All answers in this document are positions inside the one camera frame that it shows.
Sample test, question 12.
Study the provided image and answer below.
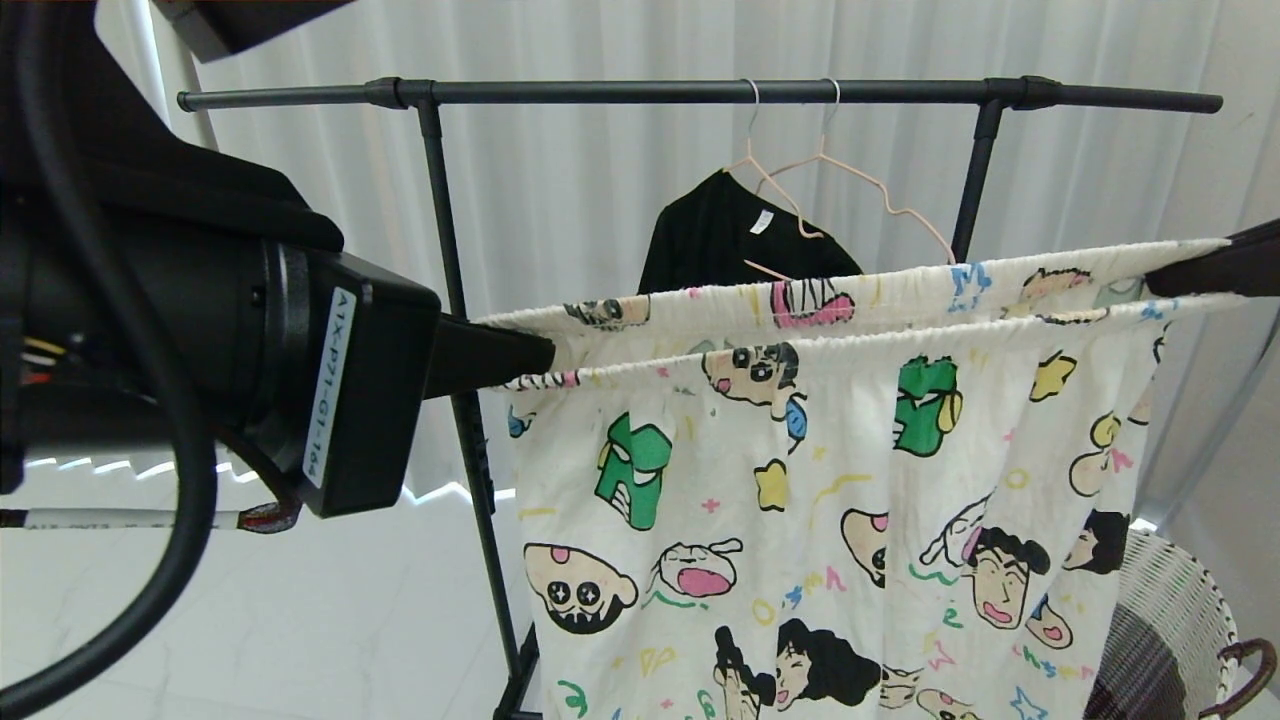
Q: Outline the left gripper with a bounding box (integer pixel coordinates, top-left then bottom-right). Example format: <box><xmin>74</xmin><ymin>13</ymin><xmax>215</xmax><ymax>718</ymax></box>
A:
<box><xmin>0</xmin><ymin>210</ymin><xmax>441</xmax><ymax>518</ymax></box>

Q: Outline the black garment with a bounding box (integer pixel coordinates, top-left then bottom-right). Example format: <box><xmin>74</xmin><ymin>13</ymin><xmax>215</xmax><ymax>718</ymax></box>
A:
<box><xmin>637</xmin><ymin>170</ymin><xmax>866</xmax><ymax>296</ymax></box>

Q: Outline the pink clothes hanger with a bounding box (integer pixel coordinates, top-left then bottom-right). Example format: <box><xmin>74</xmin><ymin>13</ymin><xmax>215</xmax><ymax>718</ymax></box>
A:
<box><xmin>755</xmin><ymin>78</ymin><xmax>959</xmax><ymax>266</ymax></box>
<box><xmin>725</xmin><ymin>78</ymin><xmax>826</xmax><ymax>283</ymax></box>

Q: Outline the cream printed garment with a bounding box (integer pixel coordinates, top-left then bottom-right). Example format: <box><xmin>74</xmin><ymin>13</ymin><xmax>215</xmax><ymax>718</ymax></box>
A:
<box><xmin>470</xmin><ymin>238</ymin><xmax>1241</xmax><ymax>720</ymax></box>

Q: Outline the black clothes rack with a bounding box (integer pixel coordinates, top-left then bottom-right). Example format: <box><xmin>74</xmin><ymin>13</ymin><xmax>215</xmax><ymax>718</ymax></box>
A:
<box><xmin>178</xmin><ymin>75</ymin><xmax>1224</xmax><ymax>720</ymax></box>

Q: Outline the white laundry basket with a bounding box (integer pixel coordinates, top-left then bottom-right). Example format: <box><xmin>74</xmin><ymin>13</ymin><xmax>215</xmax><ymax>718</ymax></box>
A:
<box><xmin>1085</xmin><ymin>528</ymin><xmax>1279</xmax><ymax>720</ymax></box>

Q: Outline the white curtain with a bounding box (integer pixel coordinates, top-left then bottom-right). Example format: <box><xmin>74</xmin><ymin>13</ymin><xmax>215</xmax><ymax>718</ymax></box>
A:
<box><xmin>95</xmin><ymin>0</ymin><xmax>1280</xmax><ymax>521</ymax></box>

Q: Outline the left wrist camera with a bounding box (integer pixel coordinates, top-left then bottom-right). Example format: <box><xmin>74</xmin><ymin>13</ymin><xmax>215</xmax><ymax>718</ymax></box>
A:
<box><xmin>0</xmin><ymin>0</ymin><xmax>356</xmax><ymax>251</ymax></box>

